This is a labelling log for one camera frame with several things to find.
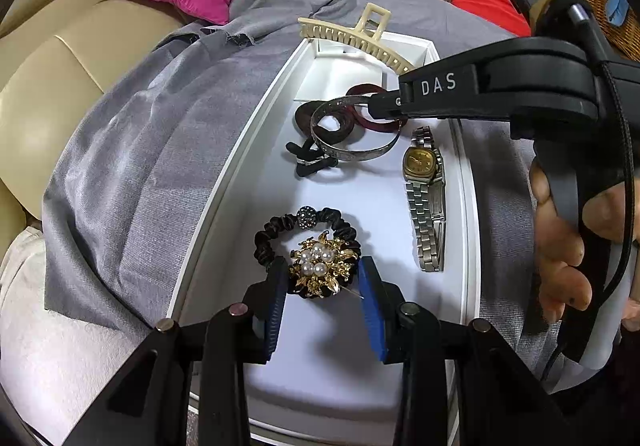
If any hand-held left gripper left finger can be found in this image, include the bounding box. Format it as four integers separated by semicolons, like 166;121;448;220
62;270;291;446

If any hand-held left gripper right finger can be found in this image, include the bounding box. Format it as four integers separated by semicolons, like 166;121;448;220
356;256;576;446

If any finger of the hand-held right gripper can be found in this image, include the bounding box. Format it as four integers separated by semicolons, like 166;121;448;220
367;63;485;121

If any maroon bangle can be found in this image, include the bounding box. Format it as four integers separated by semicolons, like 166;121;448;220
346;82;406;133

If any gold pearl brooch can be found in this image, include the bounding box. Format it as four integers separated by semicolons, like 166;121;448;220
287;232;361;299

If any black scrunchie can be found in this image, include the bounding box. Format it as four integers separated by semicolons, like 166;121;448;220
254;207;362;299

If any silver bangle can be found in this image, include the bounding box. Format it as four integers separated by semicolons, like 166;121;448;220
310;95;403;163

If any silver wristwatch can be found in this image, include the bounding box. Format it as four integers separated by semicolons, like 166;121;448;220
402;126;447;273

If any white tray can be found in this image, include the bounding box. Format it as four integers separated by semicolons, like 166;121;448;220
165;28;483;446

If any person's right hand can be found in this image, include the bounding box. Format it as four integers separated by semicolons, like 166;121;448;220
529;160;640;327

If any blue object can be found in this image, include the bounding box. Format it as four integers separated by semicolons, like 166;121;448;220
607;0;631;27

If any cream hair claw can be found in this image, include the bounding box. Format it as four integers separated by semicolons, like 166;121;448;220
297;2;416;77

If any grey blanket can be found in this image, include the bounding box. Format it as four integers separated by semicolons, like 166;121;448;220
42;0;566;377

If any white cloth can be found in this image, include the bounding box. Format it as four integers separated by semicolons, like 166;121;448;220
0;221;201;446

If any beige sofa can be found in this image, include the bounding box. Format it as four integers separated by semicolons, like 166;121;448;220
0;0;201;237

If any black cable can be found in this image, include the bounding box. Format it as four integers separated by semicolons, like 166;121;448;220
540;61;633;379

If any brown hair ring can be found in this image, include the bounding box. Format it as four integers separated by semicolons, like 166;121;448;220
294;100;357;143

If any black hair tie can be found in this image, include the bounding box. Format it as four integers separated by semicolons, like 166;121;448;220
286;138;335;178

